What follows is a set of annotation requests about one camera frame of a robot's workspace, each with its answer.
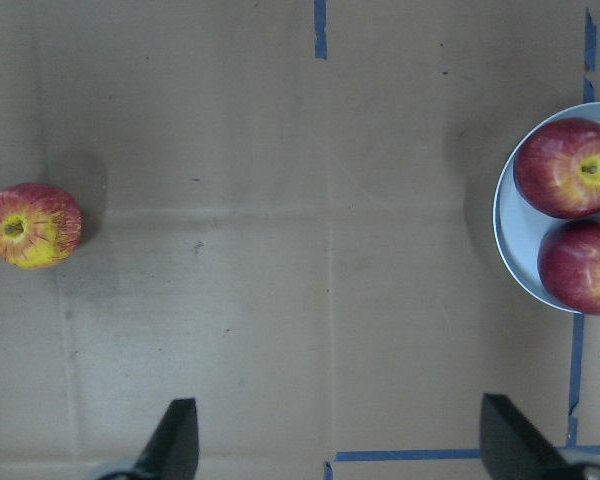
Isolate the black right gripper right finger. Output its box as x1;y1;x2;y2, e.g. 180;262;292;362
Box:
479;393;600;480

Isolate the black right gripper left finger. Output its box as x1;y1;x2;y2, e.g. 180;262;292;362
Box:
87;398;199;480

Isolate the red yellow apple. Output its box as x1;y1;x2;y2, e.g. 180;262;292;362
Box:
0;182;82;270

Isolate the red apple on plate front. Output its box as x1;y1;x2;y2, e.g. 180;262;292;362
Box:
537;218;600;315

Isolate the red apple on plate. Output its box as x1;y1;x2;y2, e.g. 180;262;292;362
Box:
513;118;600;219
537;218;600;315

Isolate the light blue plate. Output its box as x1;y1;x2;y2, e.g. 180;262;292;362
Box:
492;102;600;313

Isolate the red apple on plate back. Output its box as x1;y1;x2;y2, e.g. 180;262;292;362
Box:
513;118;600;219

